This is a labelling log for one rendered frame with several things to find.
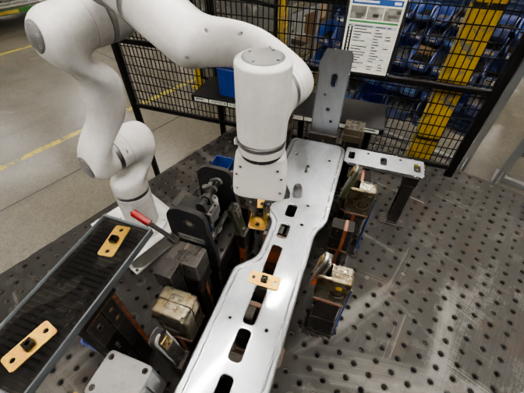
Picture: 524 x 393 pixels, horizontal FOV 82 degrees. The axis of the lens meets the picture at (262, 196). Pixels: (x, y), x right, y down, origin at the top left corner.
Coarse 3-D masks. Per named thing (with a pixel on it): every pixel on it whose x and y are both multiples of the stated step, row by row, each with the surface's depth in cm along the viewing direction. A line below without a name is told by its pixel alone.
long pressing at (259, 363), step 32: (288, 160) 116; (320, 160) 116; (320, 192) 104; (288, 224) 94; (320, 224) 94; (256, 256) 86; (288, 256) 86; (224, 288) 79; (288, 288) 79; (224, 320) 73; (256, 320) 73; (288, 320) 73; (224, 352) 68; (256, 352) 68; (192, 384) 64; (256, 384) 64
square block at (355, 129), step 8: (352, 120) 124; (344, 128) 125; (352, 128) 120; (360, 128) 120; (344, 136) 123; (352, 136) 122; (360, 136) 120; (344, 144) 126; (352, 144) 124; (352, 152) 127; (344, 168) 137; (344, 176) 140; (344, 184) 140; (336, 192) 144
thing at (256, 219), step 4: (260, 200) 69; (260, 208) 66; (256, 212) 65; (260, 212) 65; (256, 216) 66; (260, 216) 66; (252, 220) 65; (256, 220) 65; (260, 220) 65; (264, 220) 65; (252, 224) 64; (260, 224) 64; (264, 224) 64; (256, 228) 64; (260, 228) 64; (264, 228) 64
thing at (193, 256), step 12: (180, 252) 78; (192, 252) 78; (204, 252) 78; (192, 264) 75; (204, 264) 79; (192, 276) 78; (204, 276) 82; (192, 288) 83; (204, 288) 87; (204, 300) 89; (216, 300) 99; (204, 312) 93; (204, 324) 101
